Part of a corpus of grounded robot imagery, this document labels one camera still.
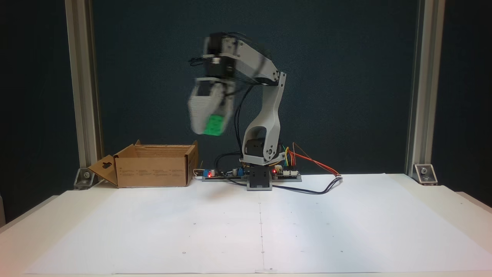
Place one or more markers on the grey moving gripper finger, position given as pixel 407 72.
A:
pixel 228 104

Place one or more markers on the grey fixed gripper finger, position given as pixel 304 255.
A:
pixel 198 113

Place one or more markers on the green die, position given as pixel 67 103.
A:
pixel 213 125

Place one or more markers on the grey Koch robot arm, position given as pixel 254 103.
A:
pixel 271 111

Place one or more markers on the blue circuit board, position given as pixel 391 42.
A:
pixel 225 174

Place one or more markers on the brown cardboard box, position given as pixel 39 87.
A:
pixel 153 169

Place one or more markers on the circuit board with white connector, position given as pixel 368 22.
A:
pixel 286 174

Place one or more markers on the aluminium frame post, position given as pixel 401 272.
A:
pixel 424 96
pixel 82 96

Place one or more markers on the metal corner bracket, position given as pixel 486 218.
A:
pixel 85 179
pixel 426 174

